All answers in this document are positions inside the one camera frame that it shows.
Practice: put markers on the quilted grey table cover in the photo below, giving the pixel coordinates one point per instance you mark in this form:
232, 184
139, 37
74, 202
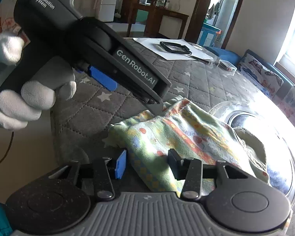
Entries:
79, 125

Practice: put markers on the blue sofa bench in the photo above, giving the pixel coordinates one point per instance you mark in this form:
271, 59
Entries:
235, 59

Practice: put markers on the white refrigerator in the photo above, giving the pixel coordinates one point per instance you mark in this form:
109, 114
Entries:
105, 10

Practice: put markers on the round black glass turntable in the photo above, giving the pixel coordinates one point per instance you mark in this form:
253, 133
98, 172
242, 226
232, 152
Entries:
265, 152

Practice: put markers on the green patterned child shirt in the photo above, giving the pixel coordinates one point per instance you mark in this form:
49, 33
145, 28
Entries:
193, 133

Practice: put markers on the butterfly cushion far left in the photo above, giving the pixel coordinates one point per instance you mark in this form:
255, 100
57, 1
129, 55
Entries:
265, 80

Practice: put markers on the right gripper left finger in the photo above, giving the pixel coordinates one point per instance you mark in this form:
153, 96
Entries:
107, 175

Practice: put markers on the small transparent card box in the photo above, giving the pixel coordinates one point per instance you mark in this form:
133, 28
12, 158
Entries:
227, 66

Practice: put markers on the left white gloved hand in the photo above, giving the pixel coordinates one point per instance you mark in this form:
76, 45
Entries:
55, 80

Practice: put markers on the white paper sheet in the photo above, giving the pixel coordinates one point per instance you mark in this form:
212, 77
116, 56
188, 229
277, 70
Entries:
153, 44

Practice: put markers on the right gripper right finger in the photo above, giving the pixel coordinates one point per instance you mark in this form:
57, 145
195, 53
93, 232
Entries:
189, 170

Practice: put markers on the blue small cabinet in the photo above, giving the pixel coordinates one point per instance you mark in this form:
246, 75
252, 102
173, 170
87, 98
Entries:
208, 35

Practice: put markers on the dark wooden cabinet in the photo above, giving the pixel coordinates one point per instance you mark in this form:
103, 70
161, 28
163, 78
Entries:
156, 10

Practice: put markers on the black rectangular frame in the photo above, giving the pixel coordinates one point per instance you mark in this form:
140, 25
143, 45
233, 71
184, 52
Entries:
175, 48

